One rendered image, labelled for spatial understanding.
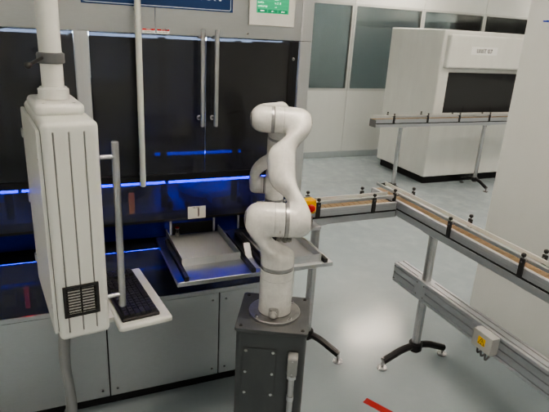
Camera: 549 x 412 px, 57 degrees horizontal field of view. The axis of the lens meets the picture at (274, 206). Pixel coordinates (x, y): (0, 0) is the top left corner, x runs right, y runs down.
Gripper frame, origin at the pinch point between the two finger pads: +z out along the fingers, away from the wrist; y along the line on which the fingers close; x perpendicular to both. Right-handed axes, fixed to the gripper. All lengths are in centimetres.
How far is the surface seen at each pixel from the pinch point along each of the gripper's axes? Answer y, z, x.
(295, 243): -1.5, 5.8, 13.1
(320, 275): -122, 94, 97
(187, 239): -19.6, 5.8, -35.0
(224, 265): 11.6, 6.1, -26.4
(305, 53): -18, -81, 19
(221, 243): -10.7, 5.8, -20.7
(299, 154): -18.3, -33.6, 20.1
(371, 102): -480, 9, 363
